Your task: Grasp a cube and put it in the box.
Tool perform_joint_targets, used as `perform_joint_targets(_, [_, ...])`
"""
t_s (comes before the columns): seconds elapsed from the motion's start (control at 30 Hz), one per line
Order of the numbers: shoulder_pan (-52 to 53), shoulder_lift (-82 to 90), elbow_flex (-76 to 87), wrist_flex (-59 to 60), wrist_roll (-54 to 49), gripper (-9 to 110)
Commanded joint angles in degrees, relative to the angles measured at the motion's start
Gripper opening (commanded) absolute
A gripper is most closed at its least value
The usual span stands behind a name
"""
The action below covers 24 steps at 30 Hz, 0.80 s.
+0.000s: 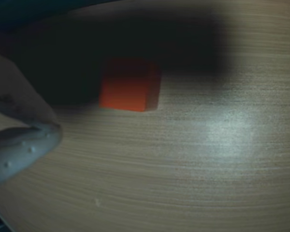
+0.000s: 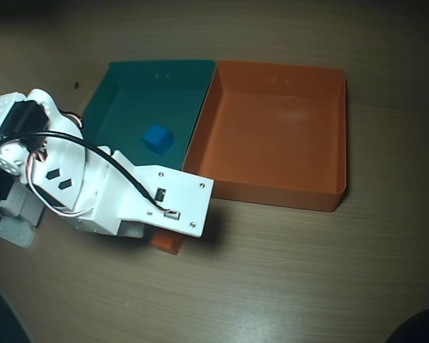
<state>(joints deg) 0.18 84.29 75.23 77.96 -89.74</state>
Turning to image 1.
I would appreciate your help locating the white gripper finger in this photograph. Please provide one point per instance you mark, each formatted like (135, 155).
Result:
(17, 84)
(21, 152)

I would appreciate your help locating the orange cube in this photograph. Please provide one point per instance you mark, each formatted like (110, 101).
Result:
(125, 89)

